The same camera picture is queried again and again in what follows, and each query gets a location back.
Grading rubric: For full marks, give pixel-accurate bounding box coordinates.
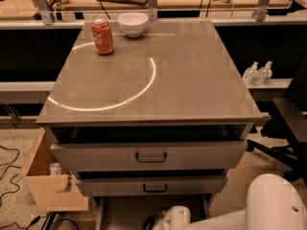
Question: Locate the grey drawer cabinet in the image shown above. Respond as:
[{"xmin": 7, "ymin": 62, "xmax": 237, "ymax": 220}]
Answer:
[{"xmin": 35, "ymin": 19, "xmax": 264, "ymax": 230}]

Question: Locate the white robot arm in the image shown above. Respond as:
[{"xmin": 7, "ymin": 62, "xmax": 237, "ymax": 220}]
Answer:
[{"xmin": 153, "ymin": 173, "xmax": 307, "ymax": 230}]

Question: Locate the middle grey drawer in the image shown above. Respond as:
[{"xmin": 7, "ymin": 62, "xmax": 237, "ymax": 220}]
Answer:
[{"xmin": 76, "ymin": 175, "xmax": 227, "ymax": 196}]

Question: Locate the right clear pump bottle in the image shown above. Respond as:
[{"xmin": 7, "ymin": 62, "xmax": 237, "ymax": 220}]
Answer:
[{"xmin": 257, "ymin": 60, "xmax": 272, "ymax": 85}]

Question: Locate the red soda can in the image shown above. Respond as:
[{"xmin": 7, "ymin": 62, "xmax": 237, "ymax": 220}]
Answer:
[{"xmin": 91, "ymin": 19, "xmax": 114, "ymax": 55}]

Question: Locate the grey drawer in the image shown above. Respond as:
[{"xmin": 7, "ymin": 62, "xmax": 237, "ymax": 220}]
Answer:
[
  {"xmin": 76, "ymin": 175, "xmax": 227, "ymax": 196},
  {"xmin": 95, "ymin": 195, "xmax": 209, "ymax": 230},
  {"xmin": 51, "ymin": 141, "xmax": 247, "ymax": 172}
]

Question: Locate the bottom grey drawer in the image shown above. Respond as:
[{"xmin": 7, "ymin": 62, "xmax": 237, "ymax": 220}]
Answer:
[{"xmin": 95, "ymin": 195, "xmax": 209, "ymax": 230}]

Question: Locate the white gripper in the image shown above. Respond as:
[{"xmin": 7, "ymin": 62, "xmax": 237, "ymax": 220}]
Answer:
[{"xmin": 152, "ymin": 206, "xmax": 191, "ymax": 230}]

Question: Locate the top grey drawer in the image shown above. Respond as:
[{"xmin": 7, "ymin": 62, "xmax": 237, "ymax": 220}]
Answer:
[{"xmin": 51, "ymin": 141, "xmax": 247, "ymax": 172}]

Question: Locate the dark blueberry rxbar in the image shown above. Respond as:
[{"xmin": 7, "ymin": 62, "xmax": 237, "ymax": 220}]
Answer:
[{"xmin": 142, "ymin": 216, "xmax": 155, "ymax": 230}]

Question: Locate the wooden side box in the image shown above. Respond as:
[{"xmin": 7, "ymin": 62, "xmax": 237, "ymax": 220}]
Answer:
[{"xmin": 15, "ymin": 128, "xmax": 89, "ymax": 212}]

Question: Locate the black office chair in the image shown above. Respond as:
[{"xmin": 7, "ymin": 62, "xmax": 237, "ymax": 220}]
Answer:
[{"xmin": 247, "ymin": 58, "xmax": 307, "ymax": 184}]

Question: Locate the white ceramic bowl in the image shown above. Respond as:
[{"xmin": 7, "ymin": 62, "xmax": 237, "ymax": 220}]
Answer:
[{"xmin": 117, "ymin": 12, "xmax": 149, "ymax": 37}]

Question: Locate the small silver can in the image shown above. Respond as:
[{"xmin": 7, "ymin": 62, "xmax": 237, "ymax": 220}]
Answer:
[{"xmin": 50, "ymin": 162, "xmax": 62, "ymax": 175}]

